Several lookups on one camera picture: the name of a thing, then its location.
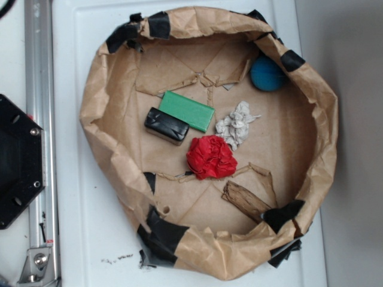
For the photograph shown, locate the brown wood piece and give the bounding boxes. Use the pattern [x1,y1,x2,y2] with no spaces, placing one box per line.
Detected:
[221,181,271,224]

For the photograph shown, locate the black taped block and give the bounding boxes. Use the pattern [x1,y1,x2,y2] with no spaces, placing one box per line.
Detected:
[144,108,190,146]

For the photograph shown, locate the brown paper bin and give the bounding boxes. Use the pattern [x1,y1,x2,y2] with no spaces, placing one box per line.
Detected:
[80,7,338,280]

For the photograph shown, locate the crumpled white paper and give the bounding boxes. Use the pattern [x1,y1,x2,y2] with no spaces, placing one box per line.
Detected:
[215,101,261,151]

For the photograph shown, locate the crumpled red paper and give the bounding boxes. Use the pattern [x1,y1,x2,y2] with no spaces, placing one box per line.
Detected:
[186,135,238,180]

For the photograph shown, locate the green rectangular block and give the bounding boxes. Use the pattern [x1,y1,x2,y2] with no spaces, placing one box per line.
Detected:
[159,91,215,132]

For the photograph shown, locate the white tray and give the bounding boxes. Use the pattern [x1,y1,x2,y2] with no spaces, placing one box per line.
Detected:
[52,1,327,286]

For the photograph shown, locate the blue ball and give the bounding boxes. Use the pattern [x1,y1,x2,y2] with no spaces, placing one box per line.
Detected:
[250,56,287,91]

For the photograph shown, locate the metal corner bracket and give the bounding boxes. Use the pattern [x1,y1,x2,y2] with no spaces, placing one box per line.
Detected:
[17,247,55,286]

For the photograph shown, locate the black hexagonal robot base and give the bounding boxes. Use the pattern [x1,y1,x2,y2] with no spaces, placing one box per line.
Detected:
[1,94,44,230]

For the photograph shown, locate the aluminium extrusion rail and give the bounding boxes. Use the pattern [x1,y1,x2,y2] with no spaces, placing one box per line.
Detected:
[25,1,62,286]

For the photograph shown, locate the black cable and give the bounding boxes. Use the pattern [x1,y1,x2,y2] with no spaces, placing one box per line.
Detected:
[0,0,16,19]

